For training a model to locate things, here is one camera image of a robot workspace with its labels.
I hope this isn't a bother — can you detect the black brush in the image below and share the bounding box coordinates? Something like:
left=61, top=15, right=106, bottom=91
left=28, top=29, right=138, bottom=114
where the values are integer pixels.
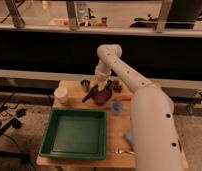
left=82, top=84, right=98, bottom=103

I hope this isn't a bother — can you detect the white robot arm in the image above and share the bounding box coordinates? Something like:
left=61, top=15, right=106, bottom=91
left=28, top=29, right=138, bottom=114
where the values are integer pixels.
left=95, top=44, right=184, bottom=171

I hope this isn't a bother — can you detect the purple bowl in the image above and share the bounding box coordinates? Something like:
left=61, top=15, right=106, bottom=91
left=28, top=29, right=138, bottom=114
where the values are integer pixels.
left=90, top=85, right=112, bottom=105

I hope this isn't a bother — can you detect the bunch of dark grapes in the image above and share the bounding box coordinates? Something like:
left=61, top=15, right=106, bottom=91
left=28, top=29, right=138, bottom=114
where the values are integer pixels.
left=113, top=80, right=122, bottom=93

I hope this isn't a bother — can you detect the orange carrot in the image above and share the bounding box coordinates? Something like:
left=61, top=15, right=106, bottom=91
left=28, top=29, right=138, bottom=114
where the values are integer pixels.
left=113, top=96, right=131, bottom=101

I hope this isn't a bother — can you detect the small metal cup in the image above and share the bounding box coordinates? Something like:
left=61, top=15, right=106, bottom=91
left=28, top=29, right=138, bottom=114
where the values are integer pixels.
left=80, top=79, right=90, bottom=92

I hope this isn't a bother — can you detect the white paper cup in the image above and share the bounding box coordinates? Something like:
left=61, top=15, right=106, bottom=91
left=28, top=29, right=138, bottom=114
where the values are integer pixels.
left=54, top=87, right=68, bottom=103

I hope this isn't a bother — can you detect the blue sponge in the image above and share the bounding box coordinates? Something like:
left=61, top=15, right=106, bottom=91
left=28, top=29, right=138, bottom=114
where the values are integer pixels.
left=124, top=131, right=133, bottom=146

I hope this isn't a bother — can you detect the green plastic tray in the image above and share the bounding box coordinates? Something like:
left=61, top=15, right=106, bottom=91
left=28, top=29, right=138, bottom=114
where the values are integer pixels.
left=39, top=109, right=107, bottom=160

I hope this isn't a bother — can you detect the metal fork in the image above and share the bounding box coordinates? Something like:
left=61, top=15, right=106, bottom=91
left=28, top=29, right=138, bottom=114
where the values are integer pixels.
left=111, top=148, right=135, bottom=155

